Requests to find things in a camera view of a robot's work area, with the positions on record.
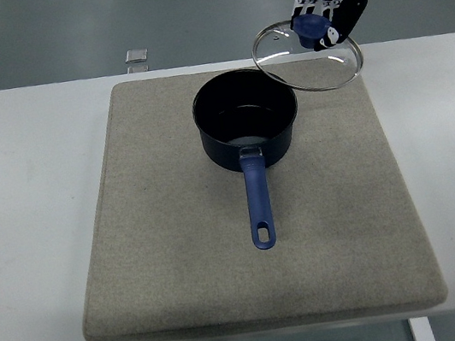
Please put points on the beige fabric mat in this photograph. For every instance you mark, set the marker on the beige fabric mat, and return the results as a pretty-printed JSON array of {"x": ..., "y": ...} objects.
[{"x": 252, "y": 218}]

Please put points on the white table leg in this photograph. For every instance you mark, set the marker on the white table leg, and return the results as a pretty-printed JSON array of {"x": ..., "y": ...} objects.
[{"x": 423, "y": 332}]

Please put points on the small silver floor plate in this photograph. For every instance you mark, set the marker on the small silver floor plate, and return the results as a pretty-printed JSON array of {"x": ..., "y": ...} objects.
[{"x": 136, "y": 55}]

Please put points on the glass pot lid blue knob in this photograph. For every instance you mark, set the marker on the glass pot lid blue knob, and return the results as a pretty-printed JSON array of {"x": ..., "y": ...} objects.
[{"x": 308, "y": 56}]

